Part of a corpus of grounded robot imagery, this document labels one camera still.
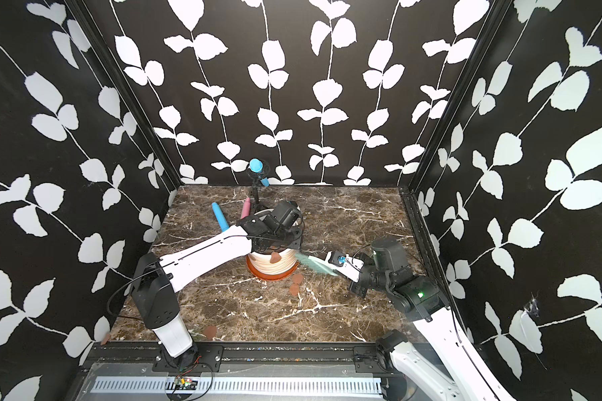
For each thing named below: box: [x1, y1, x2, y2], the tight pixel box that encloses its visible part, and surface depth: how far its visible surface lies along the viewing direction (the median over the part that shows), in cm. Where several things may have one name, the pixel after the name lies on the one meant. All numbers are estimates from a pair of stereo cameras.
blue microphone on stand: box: [249, 157, 271, 188], surface depth 95 cm
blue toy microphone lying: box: [211, 202, 230, 232], surface depth 106 cm
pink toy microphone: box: [239, 197, 251, 220], surface depth 112 cm
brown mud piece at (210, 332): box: [203, 325, 217, 341], surface depth 81 cm
